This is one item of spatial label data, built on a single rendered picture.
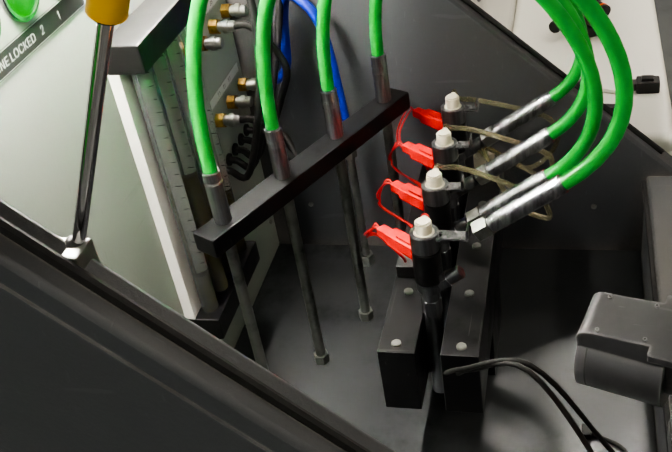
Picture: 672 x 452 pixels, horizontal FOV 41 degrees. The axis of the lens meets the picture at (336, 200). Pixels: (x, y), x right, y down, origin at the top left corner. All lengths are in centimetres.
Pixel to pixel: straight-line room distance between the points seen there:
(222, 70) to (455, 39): 28
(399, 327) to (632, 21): 75
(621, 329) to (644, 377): 3
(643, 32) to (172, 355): 108
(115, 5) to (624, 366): 39
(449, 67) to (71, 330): 69
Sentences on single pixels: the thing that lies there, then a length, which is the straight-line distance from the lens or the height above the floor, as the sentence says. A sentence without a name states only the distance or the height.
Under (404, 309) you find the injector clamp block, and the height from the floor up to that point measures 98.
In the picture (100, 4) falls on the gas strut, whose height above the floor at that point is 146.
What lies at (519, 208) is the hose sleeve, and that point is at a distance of 81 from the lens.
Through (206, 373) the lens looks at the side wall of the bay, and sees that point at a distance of 52.
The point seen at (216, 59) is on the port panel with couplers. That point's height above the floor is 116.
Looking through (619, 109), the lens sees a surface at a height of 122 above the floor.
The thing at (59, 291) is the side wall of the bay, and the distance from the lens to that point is 50.
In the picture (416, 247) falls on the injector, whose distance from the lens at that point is 84.
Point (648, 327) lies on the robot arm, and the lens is 61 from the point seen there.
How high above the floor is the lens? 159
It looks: 34 degrees down
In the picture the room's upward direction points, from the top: 10 degrees counter-clockwise
